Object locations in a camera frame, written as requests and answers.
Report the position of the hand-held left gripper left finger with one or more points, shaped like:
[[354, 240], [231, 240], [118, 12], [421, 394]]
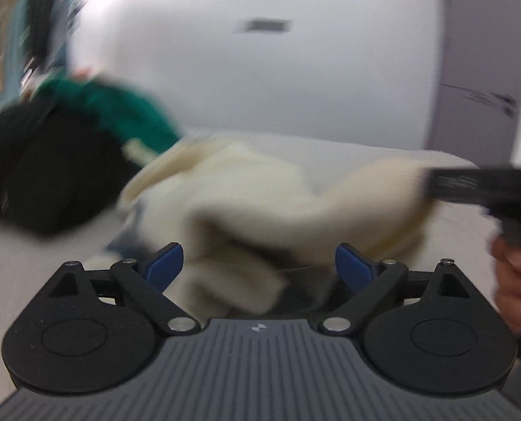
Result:
[[166, 266]]

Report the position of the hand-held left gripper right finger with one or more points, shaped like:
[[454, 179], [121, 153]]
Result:
[[352, 267]]

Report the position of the white blue-striped sweater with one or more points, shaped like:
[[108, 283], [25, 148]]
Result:
[[243, 193]]

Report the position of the clothes rack with hanging clothes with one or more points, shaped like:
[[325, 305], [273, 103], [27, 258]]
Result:
[[32, 22]]

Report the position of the person's right hand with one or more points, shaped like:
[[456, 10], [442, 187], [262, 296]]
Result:
[[515, 280]]

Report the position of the black garment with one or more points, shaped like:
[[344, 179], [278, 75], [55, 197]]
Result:
[[54, 171]]

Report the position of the grey door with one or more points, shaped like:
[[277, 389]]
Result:
[[475, 30]]

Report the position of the green garment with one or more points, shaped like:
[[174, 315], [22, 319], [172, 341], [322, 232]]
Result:
[[124, 109]]

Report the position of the dark wall vent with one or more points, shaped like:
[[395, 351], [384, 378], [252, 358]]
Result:
[[263, 25]]

